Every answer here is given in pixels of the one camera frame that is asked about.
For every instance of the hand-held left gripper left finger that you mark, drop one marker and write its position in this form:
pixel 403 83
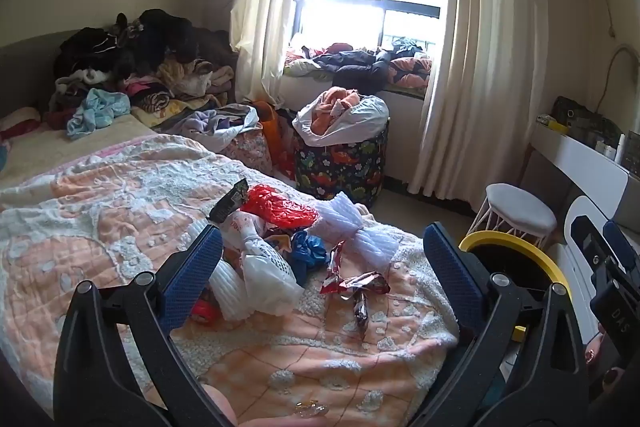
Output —
pixel 192 277

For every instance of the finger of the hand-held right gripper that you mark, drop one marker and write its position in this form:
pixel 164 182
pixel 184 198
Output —
pixel 585 237
pixel 620 244

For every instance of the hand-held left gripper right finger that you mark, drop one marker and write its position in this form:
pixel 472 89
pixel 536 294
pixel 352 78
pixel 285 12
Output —
pixel 452 272

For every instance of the yellow-rimmed black trash bin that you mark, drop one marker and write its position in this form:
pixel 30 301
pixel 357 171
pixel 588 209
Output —
pixel 500 238

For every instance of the person's right hand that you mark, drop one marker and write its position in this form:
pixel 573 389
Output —
pixel 595 349

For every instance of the person's left hand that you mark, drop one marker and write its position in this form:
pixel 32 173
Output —
pixel 222 407

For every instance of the white foam wrap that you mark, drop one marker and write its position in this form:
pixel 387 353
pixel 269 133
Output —
pixel 225 292

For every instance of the red snack packet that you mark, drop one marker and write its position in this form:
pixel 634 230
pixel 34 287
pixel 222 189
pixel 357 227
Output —
pixel 205 311

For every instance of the white printed plastic bag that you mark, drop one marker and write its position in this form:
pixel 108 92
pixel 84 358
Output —
pixel 267 294

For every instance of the white dressing table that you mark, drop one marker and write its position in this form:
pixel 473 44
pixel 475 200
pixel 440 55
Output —
pixel 575 157

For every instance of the black snack wrapper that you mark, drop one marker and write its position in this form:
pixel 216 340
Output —
pixel 227 202

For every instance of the red silver snack wrapper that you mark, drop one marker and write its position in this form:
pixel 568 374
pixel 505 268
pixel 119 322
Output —
pixel 362 283

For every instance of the white bottle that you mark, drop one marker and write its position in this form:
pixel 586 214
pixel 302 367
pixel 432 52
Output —
pixel 620 149

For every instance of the dark striped candy wrapper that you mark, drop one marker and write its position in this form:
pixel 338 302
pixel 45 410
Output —
pixel 361 313

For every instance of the red plastic bag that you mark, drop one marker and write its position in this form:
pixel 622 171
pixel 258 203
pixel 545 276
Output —
pixel 275 207

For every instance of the white foam net sleeve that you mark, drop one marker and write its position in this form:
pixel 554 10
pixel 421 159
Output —
pixel 350 227

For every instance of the peach and white blanket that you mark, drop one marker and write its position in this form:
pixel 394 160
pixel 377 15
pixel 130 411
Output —
pixel 100 207

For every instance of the blue plastic bag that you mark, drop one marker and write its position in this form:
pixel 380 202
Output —
pixel 307 254

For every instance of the red wrapper strip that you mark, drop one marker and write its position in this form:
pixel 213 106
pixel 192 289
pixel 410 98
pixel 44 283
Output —
pixel 336 259

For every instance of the dark camouflage bag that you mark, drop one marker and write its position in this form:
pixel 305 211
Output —
pixel 580 117

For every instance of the yellow flat box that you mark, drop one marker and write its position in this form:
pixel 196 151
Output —
pixel 550 122

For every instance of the pink floral bag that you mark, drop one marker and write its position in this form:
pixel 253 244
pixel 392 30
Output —
pixel 245 152

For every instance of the dinosaur print laundry basket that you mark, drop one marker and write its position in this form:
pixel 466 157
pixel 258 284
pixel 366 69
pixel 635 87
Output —
pixel 340 172

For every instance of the lavender white clothes bundle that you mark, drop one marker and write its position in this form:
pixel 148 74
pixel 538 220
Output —
pixel 210 122

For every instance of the arched mirror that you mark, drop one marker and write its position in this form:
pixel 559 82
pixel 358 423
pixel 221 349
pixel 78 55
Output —
pixel 612 67

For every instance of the beige bed sheet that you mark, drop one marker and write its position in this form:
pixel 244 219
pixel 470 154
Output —
pixel 60 157

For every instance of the white bag of orange clothes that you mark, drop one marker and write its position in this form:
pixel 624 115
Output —
pixel 360 117

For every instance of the light blue cloth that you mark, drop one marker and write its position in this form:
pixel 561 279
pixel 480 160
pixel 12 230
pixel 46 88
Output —
pixel 97 109

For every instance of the orange floral quilt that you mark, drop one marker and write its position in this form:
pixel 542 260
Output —
pixel 412 74

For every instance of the wide cream curtain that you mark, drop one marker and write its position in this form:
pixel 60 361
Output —
pixel 480 57

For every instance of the pile of mixed clothes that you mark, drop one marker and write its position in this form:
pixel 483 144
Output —
pixel 150 52

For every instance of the dark blue jacket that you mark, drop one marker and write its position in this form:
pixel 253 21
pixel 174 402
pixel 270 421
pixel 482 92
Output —
pixel 350 64

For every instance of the red cloth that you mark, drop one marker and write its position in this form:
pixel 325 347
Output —
pixel 17 124

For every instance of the grey bed headboard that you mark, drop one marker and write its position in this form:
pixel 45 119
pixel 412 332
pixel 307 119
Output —
pixel 25 67

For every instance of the narrow cream curtain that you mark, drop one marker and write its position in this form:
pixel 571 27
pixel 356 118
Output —
pixel 265 7

